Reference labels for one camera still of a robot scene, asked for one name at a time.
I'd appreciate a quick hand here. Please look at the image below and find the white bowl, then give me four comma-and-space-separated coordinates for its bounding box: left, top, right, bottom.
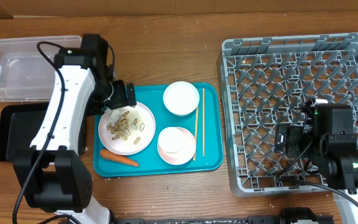
163, 81, 200, 116

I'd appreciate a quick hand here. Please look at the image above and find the white paper cup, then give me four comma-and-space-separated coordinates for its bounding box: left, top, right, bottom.
158, 127, 183, 154

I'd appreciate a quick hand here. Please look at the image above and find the pink small bowl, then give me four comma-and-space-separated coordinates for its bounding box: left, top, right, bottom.
157, 127, 195, 166

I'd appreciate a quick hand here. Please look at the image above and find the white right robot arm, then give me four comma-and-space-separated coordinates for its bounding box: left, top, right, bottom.
274, 99, 358, 223

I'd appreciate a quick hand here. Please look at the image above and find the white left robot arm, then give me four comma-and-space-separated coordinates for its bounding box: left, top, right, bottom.
12, 34, 137, 223

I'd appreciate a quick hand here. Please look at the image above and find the peanut shells and rice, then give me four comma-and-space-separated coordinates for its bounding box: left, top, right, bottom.
104, 110, 145, 145

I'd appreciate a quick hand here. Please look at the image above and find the pink plate with food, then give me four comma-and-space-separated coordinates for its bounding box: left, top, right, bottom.
95, 102, 156, 156

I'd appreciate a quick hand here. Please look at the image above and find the orange carrot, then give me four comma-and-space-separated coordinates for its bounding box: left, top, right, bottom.
99, 149, 139, 167

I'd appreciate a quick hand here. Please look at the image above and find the teal serving tray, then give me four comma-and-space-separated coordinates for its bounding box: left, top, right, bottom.
93, 83, 223, 177

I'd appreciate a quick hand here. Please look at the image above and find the grey dish rack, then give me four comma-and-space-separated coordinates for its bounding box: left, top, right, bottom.
218, 32, 358, 197

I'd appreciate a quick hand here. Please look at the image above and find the black tray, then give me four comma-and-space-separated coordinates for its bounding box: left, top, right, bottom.
0, 102, 48, 162

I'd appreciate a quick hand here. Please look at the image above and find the clear plastic bin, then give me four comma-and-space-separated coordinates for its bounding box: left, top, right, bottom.
0, 35, 82, 101

